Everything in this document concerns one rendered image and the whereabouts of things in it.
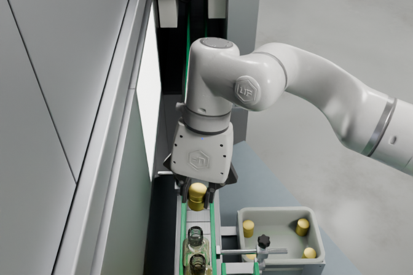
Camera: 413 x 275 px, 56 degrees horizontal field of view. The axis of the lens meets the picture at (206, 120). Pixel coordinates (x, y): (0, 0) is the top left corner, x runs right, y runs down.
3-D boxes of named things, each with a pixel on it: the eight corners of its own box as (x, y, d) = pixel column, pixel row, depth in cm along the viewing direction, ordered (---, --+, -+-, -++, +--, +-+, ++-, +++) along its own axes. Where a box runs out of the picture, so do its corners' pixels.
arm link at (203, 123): (169, 108, 59) (168, 124, 61) (226, 121, 58) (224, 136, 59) (184, 89, 66) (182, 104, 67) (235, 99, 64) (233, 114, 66)
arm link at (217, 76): (298, 53, 56) (278, 73, 48) (283, 116, 61) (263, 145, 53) (204, 29, 61) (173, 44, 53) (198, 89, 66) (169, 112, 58)
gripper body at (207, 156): (169, 119, 60) (165, 176, 66) (233, 133, 59) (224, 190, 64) (183, 99, 67) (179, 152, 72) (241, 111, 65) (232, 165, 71)
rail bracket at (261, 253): (215, 260, 97) (216, 234, 88) (282, 259, 97) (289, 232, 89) (215, 272, 95) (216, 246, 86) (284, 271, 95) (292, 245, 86)
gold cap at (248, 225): (255, 230, 116) (256, 222, 113) (250, 240, 114) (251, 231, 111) (244, 225, 117) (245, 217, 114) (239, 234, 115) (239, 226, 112)
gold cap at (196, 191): (190, 193, 75) (190, 180, 72) (208, 197, 74) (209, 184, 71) (185, 209, 72) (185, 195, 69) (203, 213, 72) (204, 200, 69)
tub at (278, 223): (235, 223, 120) (236, 207, 114) (307, 221, 120) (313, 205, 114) (239, 278, 107) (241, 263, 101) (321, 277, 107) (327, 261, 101)
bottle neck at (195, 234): (188, 238, 78) (187, 225, 75) (203, 237, 78) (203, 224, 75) (188, 251, 76) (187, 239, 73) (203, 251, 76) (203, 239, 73)
